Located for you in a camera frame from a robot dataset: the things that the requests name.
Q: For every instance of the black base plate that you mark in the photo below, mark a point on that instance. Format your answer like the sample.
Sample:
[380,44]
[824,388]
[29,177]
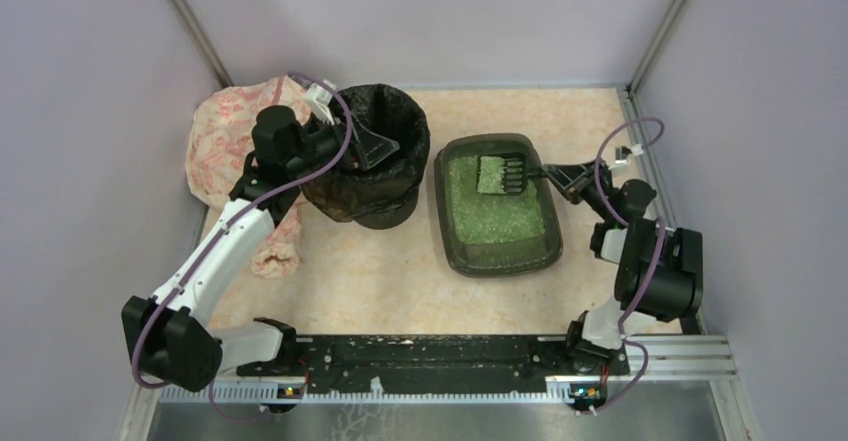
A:
[426,364]

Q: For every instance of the aluminium rail frame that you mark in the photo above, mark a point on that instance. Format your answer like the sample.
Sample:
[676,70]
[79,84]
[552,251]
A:
[679,358]

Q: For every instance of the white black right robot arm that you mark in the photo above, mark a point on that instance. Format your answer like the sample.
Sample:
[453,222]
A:
[659,275]

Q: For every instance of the green cat litter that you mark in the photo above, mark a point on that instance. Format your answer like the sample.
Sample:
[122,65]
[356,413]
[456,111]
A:
[482,219]

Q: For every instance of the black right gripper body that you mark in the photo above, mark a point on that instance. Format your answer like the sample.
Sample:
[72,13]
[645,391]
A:
[577,181]

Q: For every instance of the black litter scoop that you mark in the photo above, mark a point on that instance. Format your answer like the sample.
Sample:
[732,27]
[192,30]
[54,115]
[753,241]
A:
[505,174]

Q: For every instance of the pink patterned cloth bag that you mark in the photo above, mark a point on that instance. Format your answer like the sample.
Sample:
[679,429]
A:
[219,142]

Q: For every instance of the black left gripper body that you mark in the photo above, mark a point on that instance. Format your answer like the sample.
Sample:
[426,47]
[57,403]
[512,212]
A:
[348,144]

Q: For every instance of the dark grey litter box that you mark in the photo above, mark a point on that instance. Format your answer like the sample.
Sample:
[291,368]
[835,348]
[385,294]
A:
[496,260]

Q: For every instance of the black bag lined bin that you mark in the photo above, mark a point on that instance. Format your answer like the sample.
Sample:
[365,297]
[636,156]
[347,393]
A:
[384,194]

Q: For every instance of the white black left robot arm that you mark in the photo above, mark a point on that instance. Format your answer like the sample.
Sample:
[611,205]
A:
[166,333]

